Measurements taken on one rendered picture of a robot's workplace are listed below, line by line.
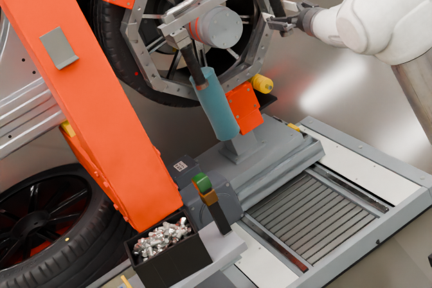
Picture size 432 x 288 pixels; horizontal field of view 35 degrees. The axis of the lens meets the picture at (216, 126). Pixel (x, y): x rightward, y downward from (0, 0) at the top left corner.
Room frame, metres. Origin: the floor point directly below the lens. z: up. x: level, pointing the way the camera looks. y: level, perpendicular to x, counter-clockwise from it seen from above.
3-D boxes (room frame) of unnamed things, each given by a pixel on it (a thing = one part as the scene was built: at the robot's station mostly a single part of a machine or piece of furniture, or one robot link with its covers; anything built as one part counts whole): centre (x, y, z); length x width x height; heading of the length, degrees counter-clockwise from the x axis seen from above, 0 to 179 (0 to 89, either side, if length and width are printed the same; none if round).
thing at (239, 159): (2.42, -0.06, 0.32); 0.40 x 0.30 x 0.28; 106
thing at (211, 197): (1.64, 0.10, 0.59); 0.04 x 0.04 x 0.04; 16
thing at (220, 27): (2.19, -0.13, 0.85); 0.21 x 0.14 x 0.14; 16
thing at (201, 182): (1.64, 0.10, 0.64); 0.04 x 0.04 x 0.04; 16
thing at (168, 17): (2.11, -0.05, 1.03); 0.19 x 0.18 x 0.11; 16
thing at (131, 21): (2.26, -0.11, 0.85); 0.54 x 0.07 x 0.54; 106
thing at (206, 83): (1.99, -0.02, 0.83); 0.04 x 0.04 x 0.16
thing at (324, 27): (1.76, -0.45, 0.83); 0.16 x 0.13 x 0.11; 16
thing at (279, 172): (2.42, -0.06, 0.13); 0.50 x 0.36 x 0.10; 106
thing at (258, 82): (2.39, -0.20, 0.51); 0.29 x 0.06 x 0.06; 16
